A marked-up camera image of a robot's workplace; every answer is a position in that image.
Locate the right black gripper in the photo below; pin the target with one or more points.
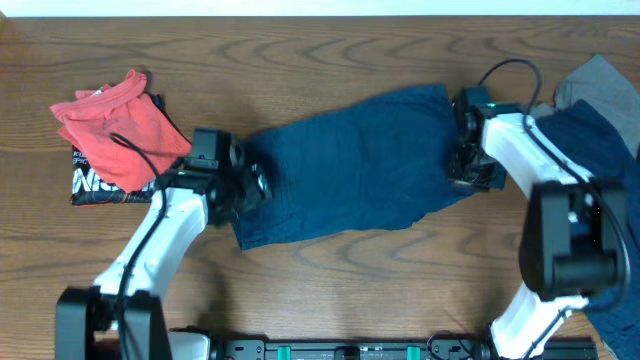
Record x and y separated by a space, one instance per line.
455 172

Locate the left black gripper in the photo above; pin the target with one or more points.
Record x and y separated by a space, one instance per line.
255 183

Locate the dark blue denim shorts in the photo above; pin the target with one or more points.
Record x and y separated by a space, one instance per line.
377 164

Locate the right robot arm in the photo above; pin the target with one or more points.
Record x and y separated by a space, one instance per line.
572 255

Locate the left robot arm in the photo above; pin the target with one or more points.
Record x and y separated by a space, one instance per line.
120 315

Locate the folded red t-shirt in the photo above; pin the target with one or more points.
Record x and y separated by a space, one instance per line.
125 137

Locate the blue garment in pile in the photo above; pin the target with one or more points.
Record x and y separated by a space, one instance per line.
590 140

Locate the folded black printed t-shirt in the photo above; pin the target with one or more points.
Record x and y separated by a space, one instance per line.
89 189

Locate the grey garment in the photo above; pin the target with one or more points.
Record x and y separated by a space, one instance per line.
604 88

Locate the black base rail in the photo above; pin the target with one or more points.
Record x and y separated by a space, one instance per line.
400 350

